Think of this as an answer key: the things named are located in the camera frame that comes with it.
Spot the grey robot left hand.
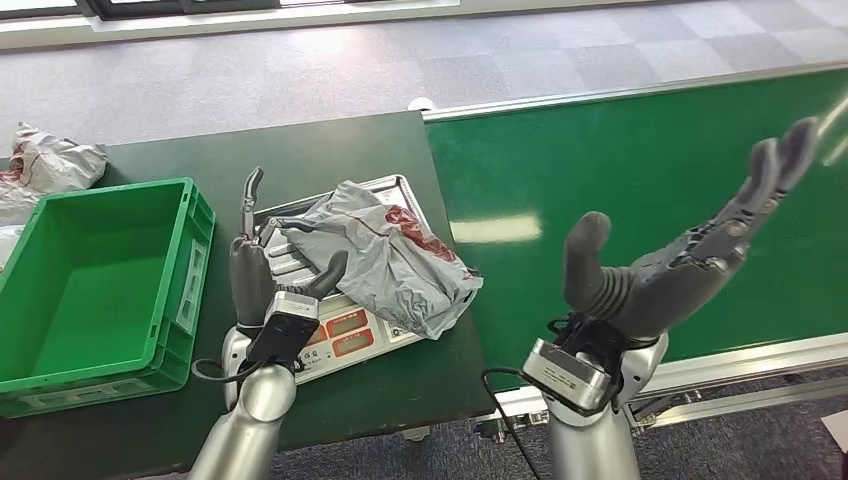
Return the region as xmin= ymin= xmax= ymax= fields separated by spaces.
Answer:
xmin=228 ymin=166 xmax=350 ymax=333

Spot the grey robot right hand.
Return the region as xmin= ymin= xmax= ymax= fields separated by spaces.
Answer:
xmin=562 ymin=117 xmax=821 ymax=343

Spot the grey plastic mailer package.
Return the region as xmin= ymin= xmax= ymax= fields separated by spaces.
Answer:
xmin=278 ymin=180 xmax=485 ymax=341

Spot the white electronic weighing scale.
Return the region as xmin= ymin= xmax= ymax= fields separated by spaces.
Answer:
xmin=254 ymin=174 xmax=458 ymax=386

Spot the green plastic crate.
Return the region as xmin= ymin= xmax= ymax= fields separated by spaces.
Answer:
xmin=0 ymin=176 xmax=217 ymax=420

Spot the crumpled grey mailer red print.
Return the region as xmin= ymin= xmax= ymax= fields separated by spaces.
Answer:
xmin=0 ymin=122 xmax=109 ymax=195

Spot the white paper sheet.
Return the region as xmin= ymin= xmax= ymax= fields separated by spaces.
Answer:
xmin=820 ymin=410 xmax=848 ymax=456

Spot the white plastic bag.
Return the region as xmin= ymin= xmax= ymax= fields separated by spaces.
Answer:
xmin=0 ymin=185 xmax=41 ymax=228
xmin=0 ymin=225 xmax=26 ymax=273

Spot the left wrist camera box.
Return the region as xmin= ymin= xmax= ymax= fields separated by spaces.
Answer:
xmin=243 ymin=291 xmax=321 ymax=374

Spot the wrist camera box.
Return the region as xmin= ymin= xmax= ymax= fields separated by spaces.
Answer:
xmin=521 ymin=314 xmax=628 ymax=417
xmin=243 ymin=291 xmax=321 ymax=374

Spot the green conveyor belt aluminium frame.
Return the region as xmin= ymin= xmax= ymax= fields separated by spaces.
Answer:
xmin=421 ymin=61 xmax=848 ymax=446

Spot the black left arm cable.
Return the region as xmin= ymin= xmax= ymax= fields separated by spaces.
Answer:
xmin=192 ymin=357 xmax=268 ymax=385

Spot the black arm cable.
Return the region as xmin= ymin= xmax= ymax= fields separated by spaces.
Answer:
xmin=192 ymin=357 xmax=268 ymax=385
xmin=481 ymin=367 xmax=542 ymax=480

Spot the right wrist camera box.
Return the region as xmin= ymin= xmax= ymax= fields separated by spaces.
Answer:
xmin=521 ymin=314 xmax=628 ymax=417

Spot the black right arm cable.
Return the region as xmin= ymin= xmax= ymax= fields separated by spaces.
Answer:
xmin=481 ymin=367 xmax=542 ymax=480

